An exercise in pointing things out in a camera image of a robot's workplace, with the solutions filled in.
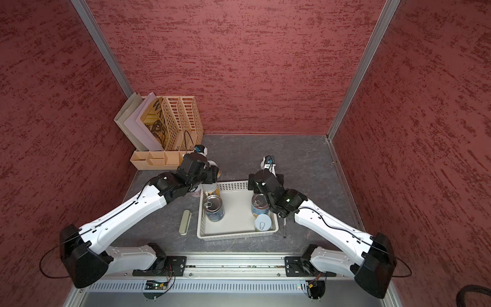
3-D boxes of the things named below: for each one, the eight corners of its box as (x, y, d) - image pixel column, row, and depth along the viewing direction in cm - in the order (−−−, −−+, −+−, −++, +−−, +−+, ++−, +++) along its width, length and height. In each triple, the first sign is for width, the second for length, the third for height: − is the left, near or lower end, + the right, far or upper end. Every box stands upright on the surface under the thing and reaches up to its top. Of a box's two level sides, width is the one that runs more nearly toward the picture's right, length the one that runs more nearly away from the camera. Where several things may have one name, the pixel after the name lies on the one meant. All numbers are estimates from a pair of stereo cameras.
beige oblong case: (179, 235, 84) (177, 233, 81) (185, 212, 90) (183, 209, 88) (187, 235, 84) (185, 233, 81) (192, 212, 90) (190, 209, 88)
